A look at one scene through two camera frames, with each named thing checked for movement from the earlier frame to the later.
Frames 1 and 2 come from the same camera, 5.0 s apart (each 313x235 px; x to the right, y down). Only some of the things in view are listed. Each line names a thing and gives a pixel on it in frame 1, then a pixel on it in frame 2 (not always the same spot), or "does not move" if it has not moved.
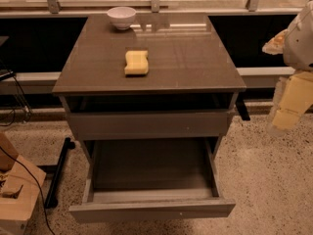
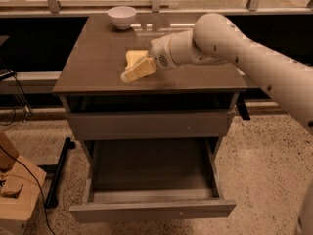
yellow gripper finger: (296, 96) -> (141, 69)
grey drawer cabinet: (151, 138) does not move
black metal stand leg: (57, 169) does not move
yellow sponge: (136, 63) does not move
